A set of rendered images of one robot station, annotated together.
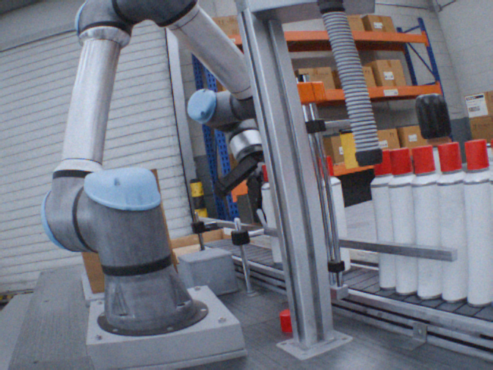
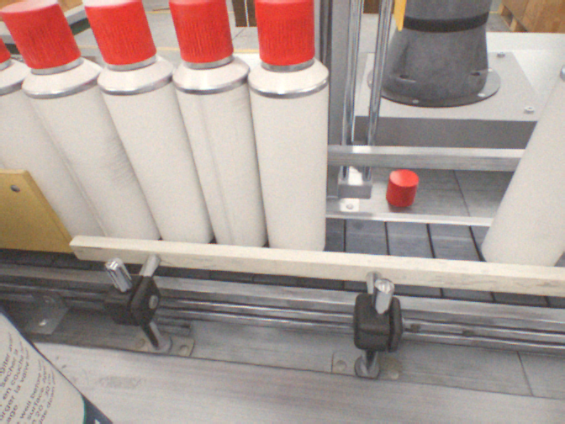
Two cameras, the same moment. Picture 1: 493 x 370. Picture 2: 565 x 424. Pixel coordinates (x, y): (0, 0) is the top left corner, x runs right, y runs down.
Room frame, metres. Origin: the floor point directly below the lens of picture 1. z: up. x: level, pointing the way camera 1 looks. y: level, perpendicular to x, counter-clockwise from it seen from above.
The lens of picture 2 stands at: (0.78, -0.39, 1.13)
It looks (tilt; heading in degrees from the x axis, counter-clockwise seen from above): 42 degrees down; 122
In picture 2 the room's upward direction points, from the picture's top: 5 degrees counter-clockwise
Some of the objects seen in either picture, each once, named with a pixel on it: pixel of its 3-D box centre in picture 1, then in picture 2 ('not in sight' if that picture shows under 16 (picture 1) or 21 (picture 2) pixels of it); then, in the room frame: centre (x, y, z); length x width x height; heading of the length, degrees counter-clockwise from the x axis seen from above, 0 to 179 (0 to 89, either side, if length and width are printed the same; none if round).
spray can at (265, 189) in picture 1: (278, 213); not in sight; (1.04, -0.05, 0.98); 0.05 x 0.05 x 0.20
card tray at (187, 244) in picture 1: (201, 245); not in sight; (1.66, 0.18, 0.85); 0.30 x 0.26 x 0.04; 21
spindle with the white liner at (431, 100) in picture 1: (442, 164); not in sight; (0.90, -0.41, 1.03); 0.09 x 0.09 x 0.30
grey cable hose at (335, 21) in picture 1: (351, 75); not in sight; (0.54, -0.14, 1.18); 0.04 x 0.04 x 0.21
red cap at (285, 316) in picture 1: (290, 319); (402, 187); (0.73, -0.03, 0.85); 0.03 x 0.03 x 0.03
